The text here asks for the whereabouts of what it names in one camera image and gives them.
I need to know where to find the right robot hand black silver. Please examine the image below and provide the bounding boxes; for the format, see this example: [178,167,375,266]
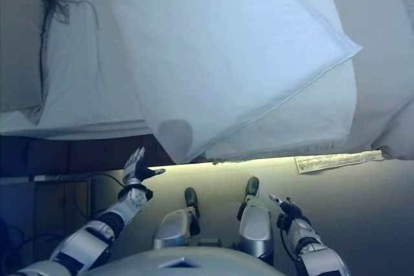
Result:
[268,193,312,226]

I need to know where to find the left robot hand black silver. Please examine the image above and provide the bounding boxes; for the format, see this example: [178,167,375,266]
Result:
[122,147,166,188]

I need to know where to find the white duvet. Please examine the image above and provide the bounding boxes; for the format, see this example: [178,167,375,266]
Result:
[96,0,364,165]

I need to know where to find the right silver robot leg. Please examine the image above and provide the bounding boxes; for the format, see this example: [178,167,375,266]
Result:
[237,176,275,266]

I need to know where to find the white mattress label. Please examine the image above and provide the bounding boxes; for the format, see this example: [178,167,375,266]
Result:
[293,149,385,175]

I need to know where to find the white fitted sheet mattress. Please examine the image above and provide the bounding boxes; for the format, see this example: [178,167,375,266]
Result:
[0,0,358,162]

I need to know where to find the glass top nightstand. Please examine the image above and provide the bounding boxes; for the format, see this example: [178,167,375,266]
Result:
[0,174,98,267]

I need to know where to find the silver robot torso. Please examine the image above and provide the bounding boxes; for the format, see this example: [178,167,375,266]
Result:
[73,246,292,276]

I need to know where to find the beige pillow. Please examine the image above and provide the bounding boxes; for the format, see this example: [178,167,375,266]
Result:
[0,0,47,125]

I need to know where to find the light grey textured bedspread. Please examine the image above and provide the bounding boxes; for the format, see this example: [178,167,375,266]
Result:
[319,0,414,161]

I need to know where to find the black floor cable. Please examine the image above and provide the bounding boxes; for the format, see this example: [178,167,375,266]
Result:
[73,173,127,225]

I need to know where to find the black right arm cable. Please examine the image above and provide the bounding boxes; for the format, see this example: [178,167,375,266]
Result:
[279,226,302,276]

